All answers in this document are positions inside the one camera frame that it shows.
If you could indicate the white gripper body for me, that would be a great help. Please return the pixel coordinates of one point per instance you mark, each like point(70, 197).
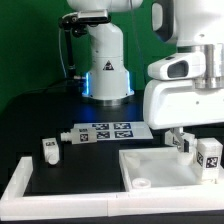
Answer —
point(171, 104)

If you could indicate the white square tabletop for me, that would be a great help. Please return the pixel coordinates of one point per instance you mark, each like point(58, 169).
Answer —
point(158, 168)

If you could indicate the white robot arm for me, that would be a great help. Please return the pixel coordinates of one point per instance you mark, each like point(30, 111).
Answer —
point(193, 25)

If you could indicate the white sheet with markers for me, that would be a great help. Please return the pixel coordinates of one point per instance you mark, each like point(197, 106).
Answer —
point(119, 130)

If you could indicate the white U-shaped fence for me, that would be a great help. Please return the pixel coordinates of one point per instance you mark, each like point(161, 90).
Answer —
point(14, 205)

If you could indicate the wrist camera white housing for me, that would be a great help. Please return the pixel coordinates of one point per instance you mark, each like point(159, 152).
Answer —
point(178, 66)

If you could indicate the black camera stand pole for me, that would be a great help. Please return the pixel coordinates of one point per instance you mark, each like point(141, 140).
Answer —
point(71, 64)

